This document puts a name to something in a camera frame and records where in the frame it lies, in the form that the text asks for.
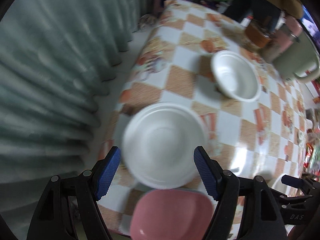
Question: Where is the pink square plate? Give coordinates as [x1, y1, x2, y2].
[130, 190, 214, 239]

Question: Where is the large white foam bowl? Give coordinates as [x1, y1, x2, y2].
[121, 102, 209, 189]

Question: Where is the checkered patterned tablecloth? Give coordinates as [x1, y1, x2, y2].
[97, 0, 316, 238]

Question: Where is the pink metal thermos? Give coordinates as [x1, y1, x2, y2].
[260, 15, 303, 63]

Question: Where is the orange labelled glass jar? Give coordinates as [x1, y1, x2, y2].
[245, 20, 271, 48]

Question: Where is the teal curtain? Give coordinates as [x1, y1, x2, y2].
[1, 0, 151, 239]

